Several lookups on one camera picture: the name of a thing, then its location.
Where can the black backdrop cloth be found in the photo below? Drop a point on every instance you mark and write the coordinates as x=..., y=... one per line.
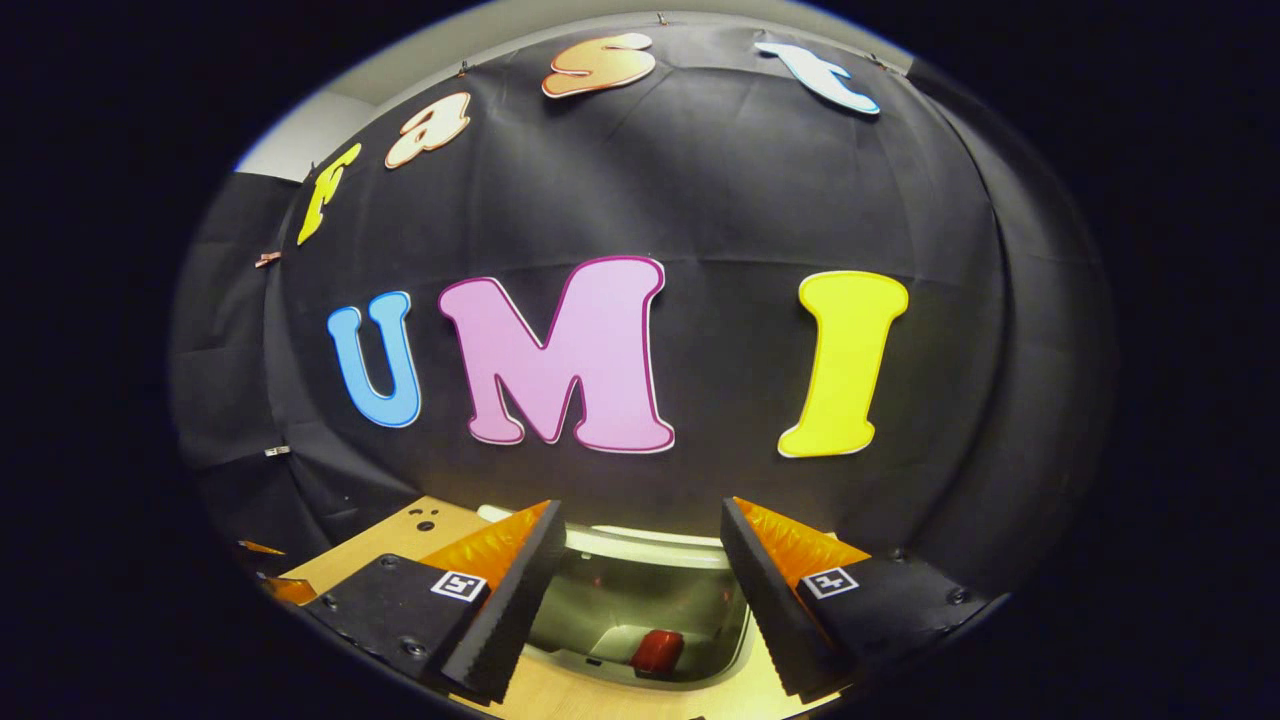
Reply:
x=720, y=200

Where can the wooden desktop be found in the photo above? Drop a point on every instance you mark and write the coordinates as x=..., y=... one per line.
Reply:
x=380, y=545

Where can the red pop can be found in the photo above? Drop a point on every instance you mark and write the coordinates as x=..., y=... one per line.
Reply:
x=657, y=652

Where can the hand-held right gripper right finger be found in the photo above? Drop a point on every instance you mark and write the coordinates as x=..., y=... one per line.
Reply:
x=770, y=610

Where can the green desktop garbage bin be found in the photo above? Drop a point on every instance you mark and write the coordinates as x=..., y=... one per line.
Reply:
x=650, y=590

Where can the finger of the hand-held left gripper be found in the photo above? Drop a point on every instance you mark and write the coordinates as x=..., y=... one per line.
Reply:
x=260, y=548
x=290, y=592

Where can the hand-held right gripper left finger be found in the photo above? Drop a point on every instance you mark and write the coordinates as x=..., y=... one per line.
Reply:
x=515, y=610

